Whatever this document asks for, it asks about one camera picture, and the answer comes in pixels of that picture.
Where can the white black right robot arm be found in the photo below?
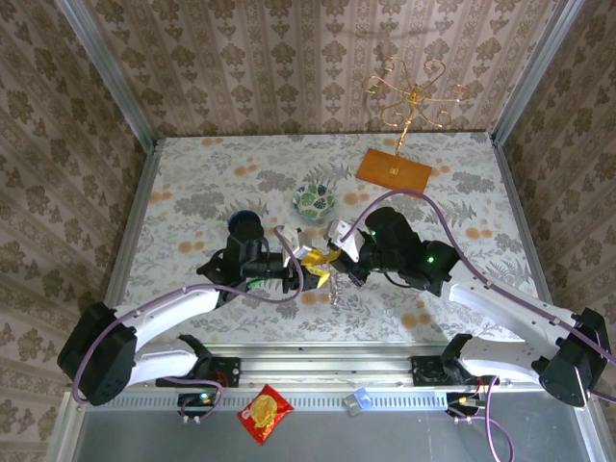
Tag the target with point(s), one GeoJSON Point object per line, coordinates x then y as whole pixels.
{"type": "Point", "coordinates": [505, 303]}

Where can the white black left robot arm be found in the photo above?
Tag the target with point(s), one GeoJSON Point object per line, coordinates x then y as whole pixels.
{"type": "Point", "coordinates": [159, 308]}

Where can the blue enamel mug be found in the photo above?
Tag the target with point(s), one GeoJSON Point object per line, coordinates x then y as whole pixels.
{"type": "Point", "coordinates": [240, 219]}

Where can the green leaf pattern bowl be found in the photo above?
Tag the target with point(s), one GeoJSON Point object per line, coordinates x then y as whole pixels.
{"type": "Point", "coordinates": [314, 202]}

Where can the gold stand with wooden base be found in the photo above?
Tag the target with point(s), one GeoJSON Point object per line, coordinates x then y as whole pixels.
{"type": "Point", "coordinates": [392, 173]}

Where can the small blue grey packet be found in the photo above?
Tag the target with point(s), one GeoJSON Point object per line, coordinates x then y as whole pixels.
{"type": "Point", "coordinates": [356, 402]}

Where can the black controller board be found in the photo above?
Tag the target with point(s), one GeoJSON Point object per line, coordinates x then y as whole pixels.
{"type": "Point", "coordinates": [462, 400]}
{"type": "Point", "coordinates": [197, 399]}

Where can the red snack packet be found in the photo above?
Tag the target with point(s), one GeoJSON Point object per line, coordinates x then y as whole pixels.
{"type": "Point", "coordinates": [264, 411]}

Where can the grey metal bench panel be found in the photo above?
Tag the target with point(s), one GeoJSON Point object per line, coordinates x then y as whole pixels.
{"type": "Point", "coordinates": [385, 438]}

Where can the aluminium mounting rail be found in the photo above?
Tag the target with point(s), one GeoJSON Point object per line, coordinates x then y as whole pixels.
{"type": "Point", "coordinates": [327, 366]}

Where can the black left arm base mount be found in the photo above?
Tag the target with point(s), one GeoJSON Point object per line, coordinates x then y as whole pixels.
{"type": "Point", "coordinates": [226, 370]}

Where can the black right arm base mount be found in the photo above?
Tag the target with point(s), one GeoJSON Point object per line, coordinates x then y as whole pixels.
{"type": "Point", "coordinates": [423, 370]}

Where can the aluminium table edge rail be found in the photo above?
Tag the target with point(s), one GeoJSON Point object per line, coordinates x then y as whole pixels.
{"type": "Point", "coordinates": [522, 231]}
{"type": "Point", "coordinates": [135, 231]}

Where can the aluminium frame post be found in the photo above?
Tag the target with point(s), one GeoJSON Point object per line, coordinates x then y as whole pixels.
{"type": "Point", "coordinates": [110, 82]}
{"type": "Point", "coordinates": [534, 72]}

